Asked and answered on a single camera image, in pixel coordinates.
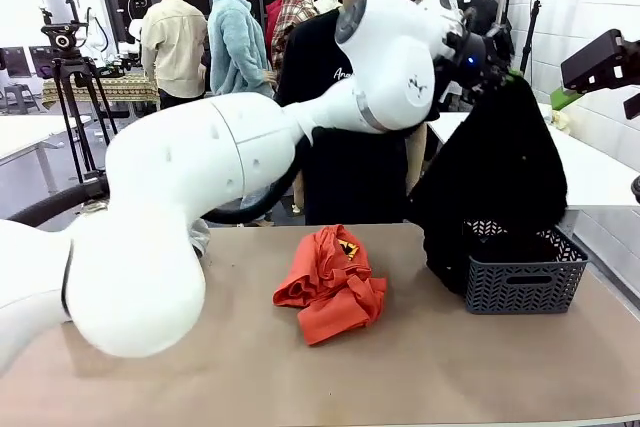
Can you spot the mannequin in black shirt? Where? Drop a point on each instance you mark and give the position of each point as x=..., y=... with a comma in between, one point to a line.
x=482, y=7

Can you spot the person in black t-shirt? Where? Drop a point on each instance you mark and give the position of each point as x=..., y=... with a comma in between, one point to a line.
x=350, y=182

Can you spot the grey plastic woven-pattern basket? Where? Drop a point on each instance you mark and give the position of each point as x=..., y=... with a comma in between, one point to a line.
x=525, y=287

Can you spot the grey t-shirt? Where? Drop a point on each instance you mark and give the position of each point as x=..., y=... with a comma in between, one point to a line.
x=201, y=239

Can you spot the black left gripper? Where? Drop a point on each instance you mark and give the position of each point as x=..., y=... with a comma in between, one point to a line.
x=472, y=59

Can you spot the person's right forearm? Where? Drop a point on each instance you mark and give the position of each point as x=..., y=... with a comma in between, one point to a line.
x=300, y=192

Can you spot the mannequin in blue fleece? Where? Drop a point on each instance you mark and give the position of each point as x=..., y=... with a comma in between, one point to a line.
x=237, y=57

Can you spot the orange garment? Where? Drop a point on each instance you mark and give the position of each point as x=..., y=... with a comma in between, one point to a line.
x=335, y=297

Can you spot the black camera tripod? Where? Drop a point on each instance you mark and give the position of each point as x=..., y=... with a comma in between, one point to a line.
x=62, y=39

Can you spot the mannequin in cream jacket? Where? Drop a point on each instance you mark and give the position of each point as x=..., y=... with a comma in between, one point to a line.
x=172, y=47

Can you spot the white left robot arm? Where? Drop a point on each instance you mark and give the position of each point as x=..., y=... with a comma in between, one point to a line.
x=200, y=152

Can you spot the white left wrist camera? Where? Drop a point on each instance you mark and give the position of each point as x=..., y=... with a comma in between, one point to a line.
x=449, y=4

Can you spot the large white table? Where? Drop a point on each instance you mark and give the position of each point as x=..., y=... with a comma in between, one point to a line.
x=595, y=172

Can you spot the small white table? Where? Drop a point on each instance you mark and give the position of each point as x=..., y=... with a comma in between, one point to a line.
x=30, y=132

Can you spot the person's left forearm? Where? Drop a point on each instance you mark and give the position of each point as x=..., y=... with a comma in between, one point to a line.
x=417, y=157

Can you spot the table with patterned cloth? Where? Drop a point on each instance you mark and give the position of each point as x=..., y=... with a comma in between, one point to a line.
x=115, y=89

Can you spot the black light stand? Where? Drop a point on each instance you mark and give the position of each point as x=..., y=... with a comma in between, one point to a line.
x=532, y=32

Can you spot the cream cloth bundle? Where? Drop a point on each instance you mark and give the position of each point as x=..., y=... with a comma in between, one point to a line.
x=561, y=121

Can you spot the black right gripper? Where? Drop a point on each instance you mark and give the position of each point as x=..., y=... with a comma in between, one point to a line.
x=597, y=64

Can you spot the mannequin in plaid hoodie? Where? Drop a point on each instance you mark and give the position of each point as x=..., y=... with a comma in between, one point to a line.
x=292, y=12

